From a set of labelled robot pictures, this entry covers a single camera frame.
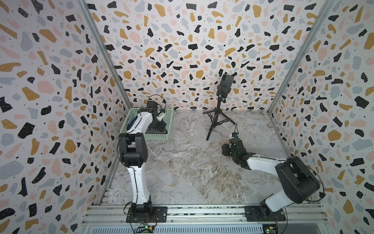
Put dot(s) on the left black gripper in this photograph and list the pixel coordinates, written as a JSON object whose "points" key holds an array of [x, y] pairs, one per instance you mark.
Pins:
{"points": [[161, 126]]}

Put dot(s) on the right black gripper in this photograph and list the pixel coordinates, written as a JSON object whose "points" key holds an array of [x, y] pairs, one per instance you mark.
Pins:
{"points": [[224, 148]]}

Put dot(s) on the grey blue microfibre cloth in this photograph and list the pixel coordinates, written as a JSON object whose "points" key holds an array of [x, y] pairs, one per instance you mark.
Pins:
{"points": [[131, 122]]}

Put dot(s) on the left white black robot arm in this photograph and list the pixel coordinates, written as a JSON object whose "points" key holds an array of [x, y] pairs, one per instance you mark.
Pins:
{"points": [[132, 152]]}

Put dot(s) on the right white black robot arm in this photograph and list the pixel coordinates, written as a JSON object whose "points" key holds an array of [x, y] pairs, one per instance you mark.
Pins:
{"points": [[297, 181]]}

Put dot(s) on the mint green plastic basket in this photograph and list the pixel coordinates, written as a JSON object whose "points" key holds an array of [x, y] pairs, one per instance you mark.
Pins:
{"points": [[151, 133]]}

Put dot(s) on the black phone tripod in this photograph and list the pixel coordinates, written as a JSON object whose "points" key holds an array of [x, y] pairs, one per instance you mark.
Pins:
{"points": [[217, 117]]}

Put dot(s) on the black smartphone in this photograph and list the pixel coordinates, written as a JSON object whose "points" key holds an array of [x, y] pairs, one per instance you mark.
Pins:
{"points": [[224, 88]]}

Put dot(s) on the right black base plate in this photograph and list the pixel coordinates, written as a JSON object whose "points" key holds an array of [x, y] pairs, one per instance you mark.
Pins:
{"points": [[260, 213]]}

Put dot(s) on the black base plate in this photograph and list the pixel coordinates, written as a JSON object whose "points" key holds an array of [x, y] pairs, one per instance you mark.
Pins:
{"points": [[157, 214], [260, 213]]}

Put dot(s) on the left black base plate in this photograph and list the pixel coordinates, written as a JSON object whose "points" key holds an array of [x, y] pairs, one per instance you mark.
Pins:
{"points": [[157, 214]]}

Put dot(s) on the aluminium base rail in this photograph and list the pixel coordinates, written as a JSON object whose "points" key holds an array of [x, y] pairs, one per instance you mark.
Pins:
{"points": [[221, 214]]}

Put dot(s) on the white perforated cable duct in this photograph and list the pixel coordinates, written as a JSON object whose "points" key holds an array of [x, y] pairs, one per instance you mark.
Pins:
{"points": [[183, 229]]}

